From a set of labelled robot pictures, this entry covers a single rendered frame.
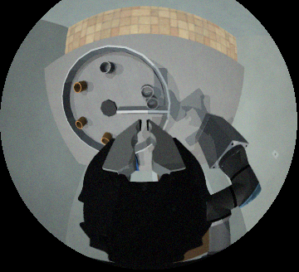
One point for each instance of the dark grey metal sleeve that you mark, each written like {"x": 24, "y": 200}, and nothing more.
{"x": 102, "y": 67}
{"x": 147, "y": 96}
{"x": 152, "y": 106}

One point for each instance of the bronze bushing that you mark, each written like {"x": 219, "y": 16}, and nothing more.
{"x": 81, "y": 122}
{"x": 80, "y": 86}
{"x": 106, "y": 138}

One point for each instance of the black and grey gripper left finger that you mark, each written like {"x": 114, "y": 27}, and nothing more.
{"x": 116, "y": 157}

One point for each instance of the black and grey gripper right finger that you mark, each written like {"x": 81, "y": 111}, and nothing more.
{"x": 172, "y": 157}

